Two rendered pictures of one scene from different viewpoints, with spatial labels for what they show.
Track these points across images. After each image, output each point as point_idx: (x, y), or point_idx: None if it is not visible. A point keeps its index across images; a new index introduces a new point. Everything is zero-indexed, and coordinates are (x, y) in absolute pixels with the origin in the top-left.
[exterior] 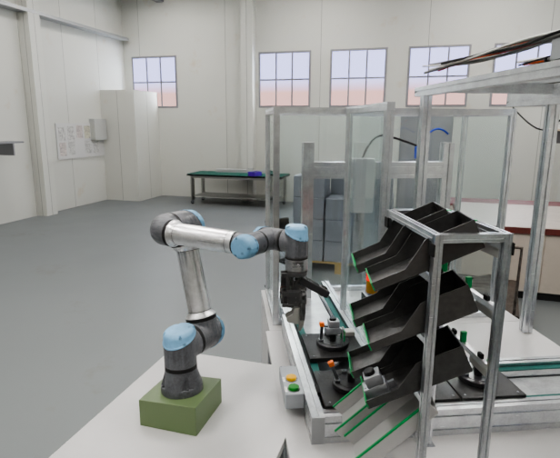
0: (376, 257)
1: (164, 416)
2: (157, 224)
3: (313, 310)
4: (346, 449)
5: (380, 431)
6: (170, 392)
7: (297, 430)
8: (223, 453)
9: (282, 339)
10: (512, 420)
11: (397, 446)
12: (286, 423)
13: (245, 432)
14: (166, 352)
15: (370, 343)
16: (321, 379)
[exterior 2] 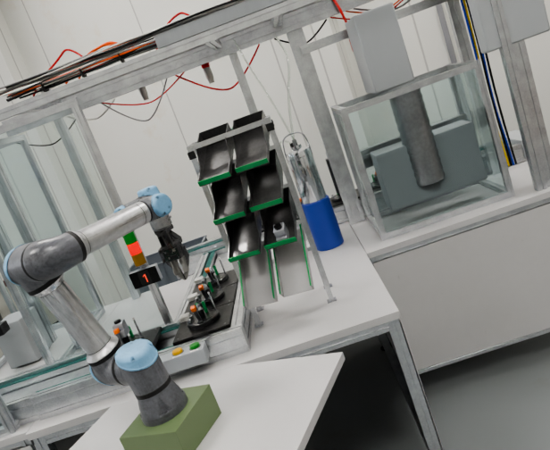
0: (229, 162)
1: (197, 423)
2: (62, 241)
3: (20, 395)
4: (259, 335)
5: (287, 272)
6: (179, 402)
7: (229, 361)
8: (251, 388)
9: (57, 415)
10: None
11: (261, 318)
12: (219, 369)
13: (223, 387)
14: (151, 368)
15: (280, 196)
16: (188, 336)
